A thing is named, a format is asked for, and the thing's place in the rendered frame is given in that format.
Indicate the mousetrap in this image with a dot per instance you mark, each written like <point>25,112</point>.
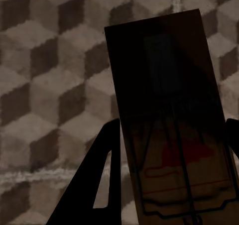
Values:
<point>181,165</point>

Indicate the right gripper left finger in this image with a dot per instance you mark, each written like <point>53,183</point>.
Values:
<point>76,205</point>

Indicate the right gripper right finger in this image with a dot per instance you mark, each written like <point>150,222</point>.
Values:
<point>233,131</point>

